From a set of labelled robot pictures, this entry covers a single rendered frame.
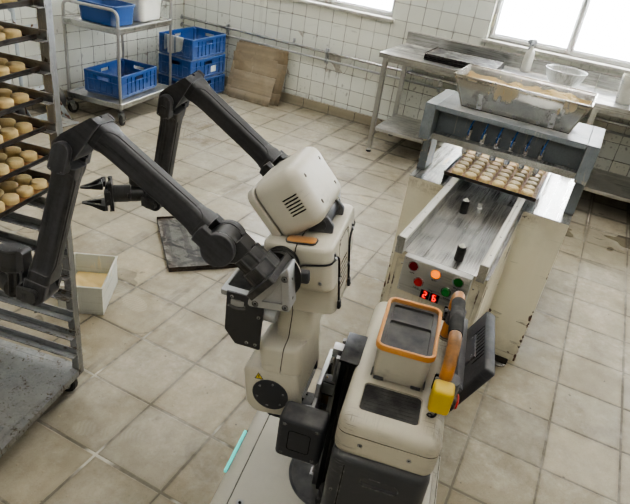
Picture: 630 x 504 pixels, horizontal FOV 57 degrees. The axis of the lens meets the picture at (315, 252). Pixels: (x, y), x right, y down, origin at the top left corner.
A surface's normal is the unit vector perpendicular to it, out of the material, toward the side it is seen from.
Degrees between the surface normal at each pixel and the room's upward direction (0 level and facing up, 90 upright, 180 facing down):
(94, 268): 90
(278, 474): 0
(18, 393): 0
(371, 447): 90
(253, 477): 0
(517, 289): 90
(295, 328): 90
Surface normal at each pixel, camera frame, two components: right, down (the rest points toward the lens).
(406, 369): -0.27, 0.49
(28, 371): 0.14, -0.85
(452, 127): -0.46, 0.40
